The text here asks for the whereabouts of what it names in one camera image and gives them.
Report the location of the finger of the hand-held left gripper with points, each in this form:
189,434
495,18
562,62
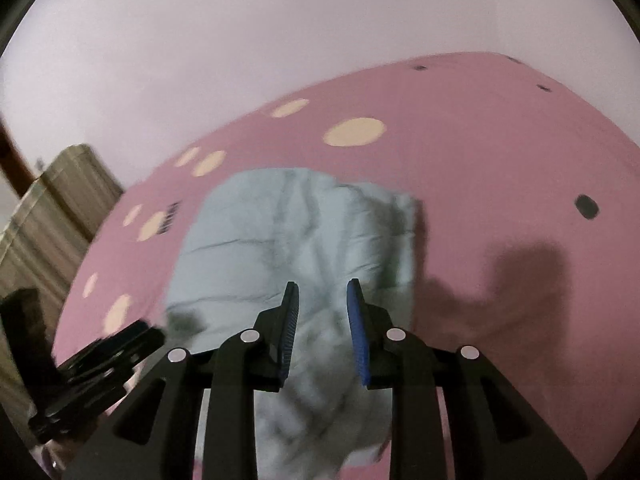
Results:
125,345
90,400

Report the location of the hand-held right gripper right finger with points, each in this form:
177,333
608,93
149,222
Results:
356,330

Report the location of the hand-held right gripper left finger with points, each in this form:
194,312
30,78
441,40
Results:
290,330

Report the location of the light blue quilted down jacket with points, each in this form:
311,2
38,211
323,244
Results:
280,240

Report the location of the pink blanket with cream dots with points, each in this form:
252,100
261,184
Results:
475,160

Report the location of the brown wooden bed frame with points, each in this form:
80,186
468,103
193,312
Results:
17,152

